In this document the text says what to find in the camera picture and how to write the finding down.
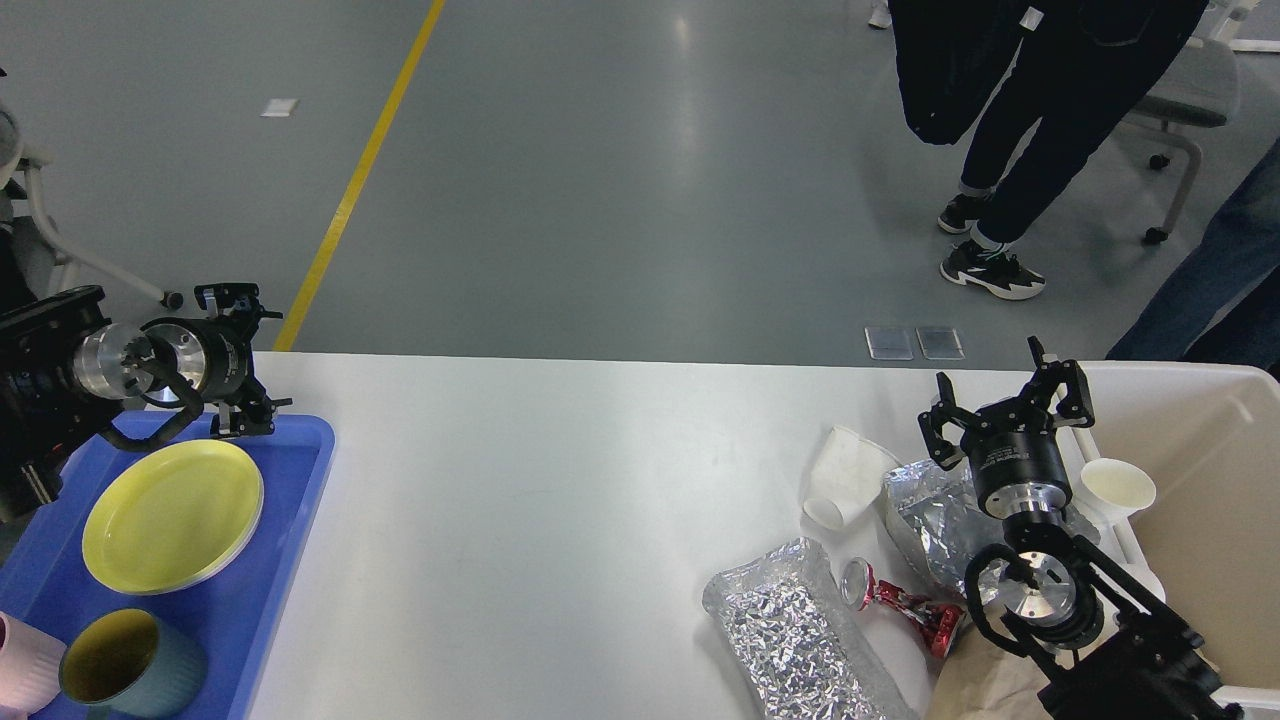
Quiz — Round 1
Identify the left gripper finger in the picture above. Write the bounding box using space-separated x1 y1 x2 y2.
209 397 294 439
195 283 284 323

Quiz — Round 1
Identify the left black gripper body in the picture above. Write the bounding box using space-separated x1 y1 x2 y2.
142 315 259 406

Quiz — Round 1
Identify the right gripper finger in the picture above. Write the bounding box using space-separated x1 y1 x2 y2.
1000 336 1094 433
918 373 986 471

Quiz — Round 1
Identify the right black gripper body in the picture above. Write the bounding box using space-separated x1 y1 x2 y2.
960 400 1071 519

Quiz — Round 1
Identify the yellow plastic plate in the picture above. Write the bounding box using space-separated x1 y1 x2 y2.
81 439 266 596

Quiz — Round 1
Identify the brown paper bag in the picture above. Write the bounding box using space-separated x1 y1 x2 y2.
924 628 1050 719

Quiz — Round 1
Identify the dark teal cup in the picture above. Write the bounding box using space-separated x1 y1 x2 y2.
58 607 209 719

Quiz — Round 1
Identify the pink cup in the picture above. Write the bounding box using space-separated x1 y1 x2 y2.
1 612 67 719

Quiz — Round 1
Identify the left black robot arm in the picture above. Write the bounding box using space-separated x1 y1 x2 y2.
1 283 284 524

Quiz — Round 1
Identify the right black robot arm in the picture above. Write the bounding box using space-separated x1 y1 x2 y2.
918 337 1245 719

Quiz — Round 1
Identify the silver foil bag rear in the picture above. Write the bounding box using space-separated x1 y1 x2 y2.
881 460 1101 601

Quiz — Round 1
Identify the silver foil bag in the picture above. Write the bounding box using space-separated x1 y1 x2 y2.
701 537 919 719
881 460 1101 601

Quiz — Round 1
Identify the white paper cup upright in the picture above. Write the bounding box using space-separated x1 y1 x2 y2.
1071 457 1158 527

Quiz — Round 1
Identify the white paper cup lying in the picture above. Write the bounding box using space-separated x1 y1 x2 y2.
800 425 902 530

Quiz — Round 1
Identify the floor socket plate right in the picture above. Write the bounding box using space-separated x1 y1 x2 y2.
915 325 966 363

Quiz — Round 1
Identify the floor socket plate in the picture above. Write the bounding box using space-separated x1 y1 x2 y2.
915 325 966 363
864 325 916 363

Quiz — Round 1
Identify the pale green plate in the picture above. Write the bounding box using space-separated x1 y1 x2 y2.
104 478 266 596

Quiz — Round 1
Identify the floor socket plate left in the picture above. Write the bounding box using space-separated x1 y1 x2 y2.
864 325 916 363

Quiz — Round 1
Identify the crushed red soda can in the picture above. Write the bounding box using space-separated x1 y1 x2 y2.
838 557 966 660

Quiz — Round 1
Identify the office chair left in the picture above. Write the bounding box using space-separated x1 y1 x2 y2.
1 106 184 310

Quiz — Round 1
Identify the person at right edge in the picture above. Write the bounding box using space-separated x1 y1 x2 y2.
1105 142 1279 374

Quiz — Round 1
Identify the beige plastic bin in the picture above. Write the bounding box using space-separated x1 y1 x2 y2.
1083 361 1279 719

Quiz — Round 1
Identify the blue plastic tray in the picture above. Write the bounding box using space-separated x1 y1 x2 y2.
1 414 335 719

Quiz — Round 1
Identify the silver foil bag front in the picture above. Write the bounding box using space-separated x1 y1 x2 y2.
701 537 919 719

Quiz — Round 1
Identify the person with black sneakers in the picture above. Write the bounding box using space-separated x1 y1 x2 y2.
938 1 1206 301

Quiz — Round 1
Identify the white office chair right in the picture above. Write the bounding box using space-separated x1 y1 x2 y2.
1121 37 1240 246

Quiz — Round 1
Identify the person in white trousers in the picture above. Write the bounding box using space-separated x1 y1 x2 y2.
868 0 893 29

